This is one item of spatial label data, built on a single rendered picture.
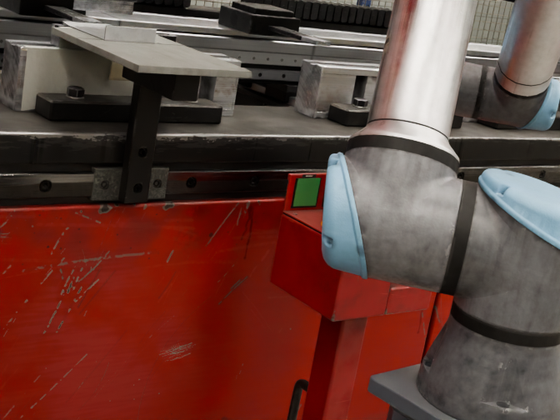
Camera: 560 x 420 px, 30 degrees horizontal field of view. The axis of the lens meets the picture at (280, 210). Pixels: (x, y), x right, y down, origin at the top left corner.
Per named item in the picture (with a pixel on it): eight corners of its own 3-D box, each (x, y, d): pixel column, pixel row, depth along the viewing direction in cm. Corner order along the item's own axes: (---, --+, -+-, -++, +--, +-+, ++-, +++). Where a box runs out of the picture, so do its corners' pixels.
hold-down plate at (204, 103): (49, 121, 150) (51, 101, 149) (33, 112, 154) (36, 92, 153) (221, 124, 168) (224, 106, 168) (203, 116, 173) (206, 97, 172)
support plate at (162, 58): (137, 72, 134) (138, 65, 133) (50, 33, 153) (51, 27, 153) (251, 78, 145) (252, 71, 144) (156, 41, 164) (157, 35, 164)
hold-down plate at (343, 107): (345, 127, 185) (348, 110, 184) (326, 118, 189) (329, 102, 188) (462, 128, 203) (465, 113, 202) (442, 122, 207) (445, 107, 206)
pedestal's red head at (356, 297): (332, 322, 152) (355, 206, 148) (268, 282, 164) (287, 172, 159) (428, 310, 165) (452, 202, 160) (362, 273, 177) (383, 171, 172)
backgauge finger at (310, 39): (296, 50, 187) (301, 22, 186) (217, 23, 207) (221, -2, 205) (347, 54, 195) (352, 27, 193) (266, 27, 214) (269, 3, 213)
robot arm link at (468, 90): (483, 71, 139) (482, 57, 150) (400, 55, 141) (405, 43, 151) (470, 127, 142) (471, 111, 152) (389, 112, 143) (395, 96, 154)
